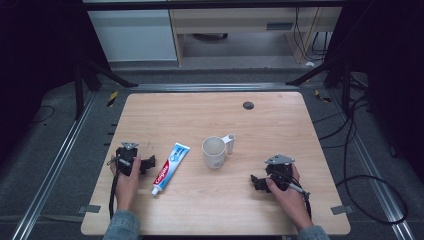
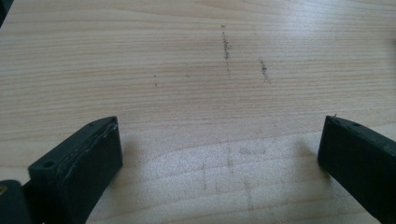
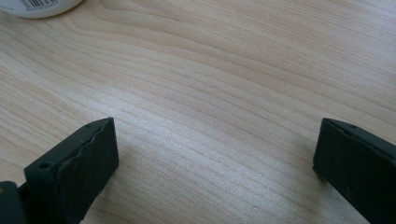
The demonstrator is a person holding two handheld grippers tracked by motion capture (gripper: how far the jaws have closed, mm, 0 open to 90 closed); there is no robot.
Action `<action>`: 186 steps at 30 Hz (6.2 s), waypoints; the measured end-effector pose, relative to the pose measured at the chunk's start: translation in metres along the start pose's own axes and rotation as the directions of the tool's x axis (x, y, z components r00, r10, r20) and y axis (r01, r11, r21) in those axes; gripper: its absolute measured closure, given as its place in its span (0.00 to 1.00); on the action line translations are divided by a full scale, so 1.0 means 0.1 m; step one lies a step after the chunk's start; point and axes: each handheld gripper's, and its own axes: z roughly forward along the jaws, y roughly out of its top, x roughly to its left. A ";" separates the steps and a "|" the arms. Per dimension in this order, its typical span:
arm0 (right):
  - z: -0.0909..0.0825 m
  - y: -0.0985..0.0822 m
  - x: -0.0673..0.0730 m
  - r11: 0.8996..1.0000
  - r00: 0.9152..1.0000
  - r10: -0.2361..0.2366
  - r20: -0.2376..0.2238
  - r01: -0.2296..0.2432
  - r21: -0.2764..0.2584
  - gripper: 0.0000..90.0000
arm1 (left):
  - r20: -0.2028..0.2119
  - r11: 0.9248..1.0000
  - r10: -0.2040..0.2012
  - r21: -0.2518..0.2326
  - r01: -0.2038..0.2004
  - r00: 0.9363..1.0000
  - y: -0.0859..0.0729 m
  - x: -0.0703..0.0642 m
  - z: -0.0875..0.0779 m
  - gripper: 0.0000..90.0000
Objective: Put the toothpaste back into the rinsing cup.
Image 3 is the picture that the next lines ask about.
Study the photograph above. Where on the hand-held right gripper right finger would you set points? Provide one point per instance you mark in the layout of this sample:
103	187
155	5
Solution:
358	168

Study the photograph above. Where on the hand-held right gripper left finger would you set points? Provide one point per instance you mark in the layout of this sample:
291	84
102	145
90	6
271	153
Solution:
74	174

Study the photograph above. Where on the white bottle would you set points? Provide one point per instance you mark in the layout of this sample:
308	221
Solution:
40	6

